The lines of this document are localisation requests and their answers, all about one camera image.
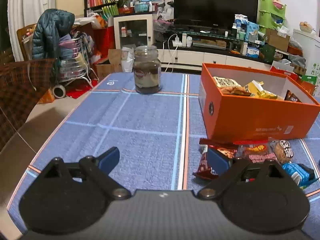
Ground yellow snack bag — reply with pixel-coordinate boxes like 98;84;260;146
244;80;278;99

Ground white glass door cabinet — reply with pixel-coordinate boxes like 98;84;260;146
113;12;154;49

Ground brown cardboard box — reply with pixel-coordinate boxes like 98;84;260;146
264;29;290;52

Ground metal wire cart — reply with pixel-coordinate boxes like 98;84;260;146
52;31;97;99

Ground glass jar with dark contents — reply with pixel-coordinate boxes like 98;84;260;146
133;46;161;94

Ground brown chocolate cookie packet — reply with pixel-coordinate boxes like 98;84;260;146
284;90;301;102

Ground plaid fabric chair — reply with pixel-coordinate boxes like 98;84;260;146
0;59;55;148

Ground brown clear cake packet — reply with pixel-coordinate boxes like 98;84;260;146
270;140;294;164

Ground red broad bean snack bag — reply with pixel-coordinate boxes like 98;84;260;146
213;76;251;96

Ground white tv stand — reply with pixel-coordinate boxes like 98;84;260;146
158;49;271;71

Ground teal puffer jacket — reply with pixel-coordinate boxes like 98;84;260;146
32;9;75;60

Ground orange cardboard shoe box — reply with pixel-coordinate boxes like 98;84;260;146
199;63;319;143

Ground blue plaid tablecloth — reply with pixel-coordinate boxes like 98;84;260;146
7;73;319;233

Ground black television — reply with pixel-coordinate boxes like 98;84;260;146
174;0;258;29

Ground dark red jerky packet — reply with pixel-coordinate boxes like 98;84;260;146
235;143;278;163

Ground blue crinkled snack packet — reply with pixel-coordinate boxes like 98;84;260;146
282;163;318;189

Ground green plastic drawer unit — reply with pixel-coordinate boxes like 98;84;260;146
258;0;286;34

